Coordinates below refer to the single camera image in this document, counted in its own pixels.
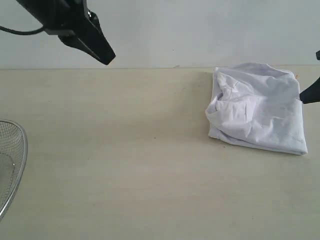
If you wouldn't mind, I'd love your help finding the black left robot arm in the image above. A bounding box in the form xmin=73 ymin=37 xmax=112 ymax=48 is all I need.
xmin=18 ymin=0 xmax=116 ymax=65

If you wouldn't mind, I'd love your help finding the white t-shirt red logo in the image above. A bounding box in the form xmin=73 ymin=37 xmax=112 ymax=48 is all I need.
xmin=205 ymin=62 xmax=308 ymax=156

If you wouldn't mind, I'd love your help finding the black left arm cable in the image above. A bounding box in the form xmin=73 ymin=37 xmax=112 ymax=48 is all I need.
xmin=0 ymin=24 xmax=45 ymax=35

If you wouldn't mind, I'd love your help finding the oval wire mesh basket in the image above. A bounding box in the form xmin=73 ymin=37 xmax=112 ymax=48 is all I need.
xmin=0 ymin=119 xmax=28 ymax=219

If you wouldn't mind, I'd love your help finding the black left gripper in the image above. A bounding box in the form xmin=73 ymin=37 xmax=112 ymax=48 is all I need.
xmin=41 ymin=0 xmax=116 ymax=65

